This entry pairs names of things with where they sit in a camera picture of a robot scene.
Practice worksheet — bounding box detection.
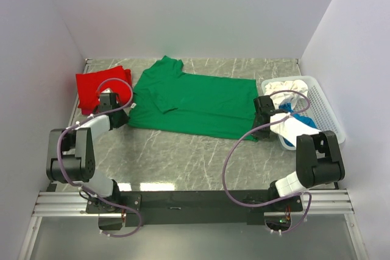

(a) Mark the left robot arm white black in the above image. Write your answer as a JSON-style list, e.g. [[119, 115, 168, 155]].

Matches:
[[46, 92, 129, 213]]

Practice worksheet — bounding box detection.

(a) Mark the green t shirt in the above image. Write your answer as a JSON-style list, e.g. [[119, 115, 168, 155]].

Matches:
[[129, 56, 258, 139]]

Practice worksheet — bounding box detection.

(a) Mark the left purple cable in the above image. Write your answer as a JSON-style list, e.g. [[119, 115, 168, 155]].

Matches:
[[57, 79, 144, 238]]

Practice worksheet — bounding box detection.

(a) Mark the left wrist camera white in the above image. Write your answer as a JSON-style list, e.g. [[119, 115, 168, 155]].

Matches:
[[101, 88, 112, 94]]

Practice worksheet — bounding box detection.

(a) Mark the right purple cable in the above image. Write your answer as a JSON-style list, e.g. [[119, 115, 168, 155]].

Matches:
[[222, 90, 312, 233]]

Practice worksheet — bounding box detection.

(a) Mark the folded magenta t shirt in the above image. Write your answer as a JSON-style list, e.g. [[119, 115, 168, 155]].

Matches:
[[79, 69, 134, 116]]

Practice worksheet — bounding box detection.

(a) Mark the purple cable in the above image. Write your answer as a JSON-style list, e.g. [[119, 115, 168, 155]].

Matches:
[[57, 79, 144, 238], [222, 90, 312, 233]]

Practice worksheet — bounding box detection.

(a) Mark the white plastic basket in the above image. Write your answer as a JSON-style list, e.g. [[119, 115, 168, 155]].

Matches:
[[261, 76, 346, 144]]

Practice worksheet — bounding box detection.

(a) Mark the white crumpled t shirt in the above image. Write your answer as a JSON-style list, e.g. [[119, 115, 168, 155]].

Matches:
[[264, 80, 308, 110]]

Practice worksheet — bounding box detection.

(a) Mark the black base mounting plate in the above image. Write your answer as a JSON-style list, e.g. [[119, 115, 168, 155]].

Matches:
[[86, 190, 303, 225]]

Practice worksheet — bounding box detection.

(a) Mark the blue crumpled t shirt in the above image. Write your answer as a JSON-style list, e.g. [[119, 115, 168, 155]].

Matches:
[[279, 103, 317, 147]]

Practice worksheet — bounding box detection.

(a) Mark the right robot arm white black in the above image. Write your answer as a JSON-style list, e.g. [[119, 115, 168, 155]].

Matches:
[[252, 96, 345, 211]]

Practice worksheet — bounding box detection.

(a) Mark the aluminium frame rail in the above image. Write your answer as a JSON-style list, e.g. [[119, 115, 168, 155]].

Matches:
[[32, 189, 354, 217]]

